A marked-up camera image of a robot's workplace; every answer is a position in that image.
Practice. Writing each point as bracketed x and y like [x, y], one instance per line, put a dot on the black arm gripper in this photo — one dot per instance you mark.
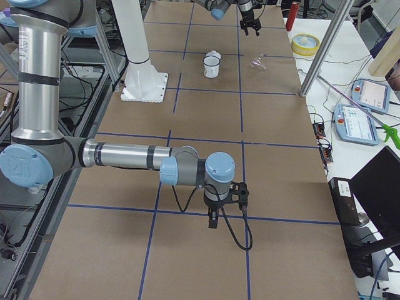
[213, 205]

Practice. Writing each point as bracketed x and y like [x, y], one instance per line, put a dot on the white pedestal base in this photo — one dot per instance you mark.
[143, 82]

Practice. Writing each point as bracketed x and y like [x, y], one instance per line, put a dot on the aluminium frame post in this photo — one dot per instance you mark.
[327, 41]

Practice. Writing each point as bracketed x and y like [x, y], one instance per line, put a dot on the far teach pendant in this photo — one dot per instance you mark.
[371, 94]

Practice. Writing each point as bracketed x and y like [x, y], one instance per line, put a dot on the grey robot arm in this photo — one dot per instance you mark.
[39, 151]
[218, 9]

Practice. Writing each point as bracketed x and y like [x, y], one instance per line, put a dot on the teach pendant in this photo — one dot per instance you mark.
[353, 126]
[371, 94]

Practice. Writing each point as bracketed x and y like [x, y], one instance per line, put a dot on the black computer box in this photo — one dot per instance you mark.
[364, 251]

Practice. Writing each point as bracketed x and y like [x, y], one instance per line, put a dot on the yellow tape roll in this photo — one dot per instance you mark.
[305, 44]

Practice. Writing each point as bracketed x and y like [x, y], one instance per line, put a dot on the wooden board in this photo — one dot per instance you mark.
[385, 55]

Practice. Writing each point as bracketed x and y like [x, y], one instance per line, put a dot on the metal reacher grabber green handle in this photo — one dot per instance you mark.
[391, 133]

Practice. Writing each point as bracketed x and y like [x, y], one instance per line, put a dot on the near teach pendant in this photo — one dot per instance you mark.
[353, 126]

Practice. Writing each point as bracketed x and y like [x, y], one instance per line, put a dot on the clear glass funnel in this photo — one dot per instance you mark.
[258, 63]

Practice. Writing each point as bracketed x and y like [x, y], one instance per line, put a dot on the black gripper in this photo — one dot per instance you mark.
[245, 12]

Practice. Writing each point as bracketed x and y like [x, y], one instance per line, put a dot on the red cylinder bottle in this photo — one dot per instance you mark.
[292, 15]

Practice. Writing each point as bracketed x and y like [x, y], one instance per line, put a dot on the black laptop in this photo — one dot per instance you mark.
[376, 187]

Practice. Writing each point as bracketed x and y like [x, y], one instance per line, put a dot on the white enamel mug blue rim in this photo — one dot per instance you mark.
[211, 66]

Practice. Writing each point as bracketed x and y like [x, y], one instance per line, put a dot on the black arm camera mount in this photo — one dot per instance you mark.
[238, 194]

